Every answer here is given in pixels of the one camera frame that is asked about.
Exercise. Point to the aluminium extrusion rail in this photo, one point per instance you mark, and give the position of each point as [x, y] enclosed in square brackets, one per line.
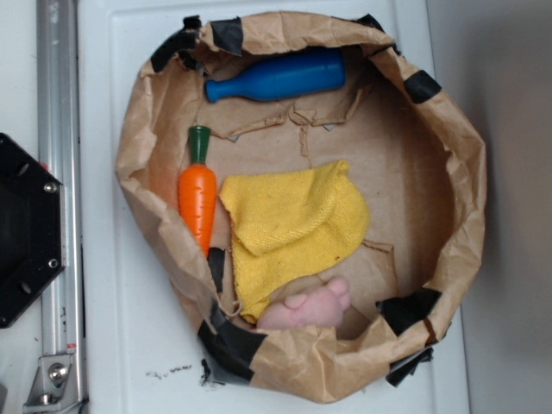
[63, 302]

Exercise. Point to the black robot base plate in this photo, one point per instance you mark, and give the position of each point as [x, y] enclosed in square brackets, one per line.
[31, 230]

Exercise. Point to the blue toy bottle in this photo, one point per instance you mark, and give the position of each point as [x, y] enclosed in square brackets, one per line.
[285, 76]

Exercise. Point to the pink plush toy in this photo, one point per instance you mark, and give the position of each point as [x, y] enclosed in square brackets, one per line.
[323, 306]

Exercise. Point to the brown paper bag bin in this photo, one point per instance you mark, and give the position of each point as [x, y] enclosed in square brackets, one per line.
[416, 159]

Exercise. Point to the metal corner bracket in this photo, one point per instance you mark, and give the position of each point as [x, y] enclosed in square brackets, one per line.
[55, 385]

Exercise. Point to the yellow cloth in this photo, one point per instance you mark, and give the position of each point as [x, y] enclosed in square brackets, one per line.
[289, 225]

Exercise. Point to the orange toy carrot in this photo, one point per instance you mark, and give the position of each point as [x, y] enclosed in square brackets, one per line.
[197, 189]

